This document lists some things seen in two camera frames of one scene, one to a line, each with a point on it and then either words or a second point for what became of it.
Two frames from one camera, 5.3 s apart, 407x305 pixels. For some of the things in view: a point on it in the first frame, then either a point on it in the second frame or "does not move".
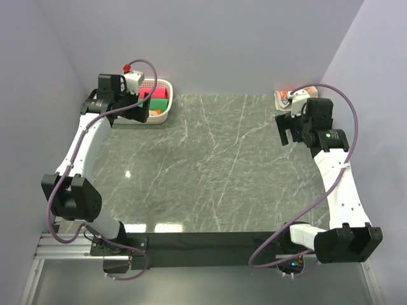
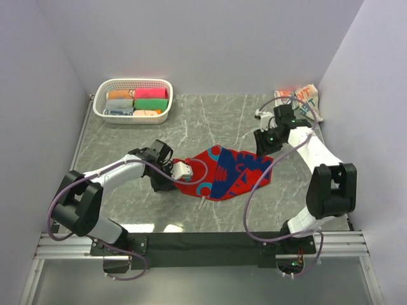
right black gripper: x=285 y=122 → x=261 y=147
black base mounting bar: x=194 y=250 does not move
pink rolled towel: x=158 y=92 does not move
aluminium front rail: x=48 y=248 does not move
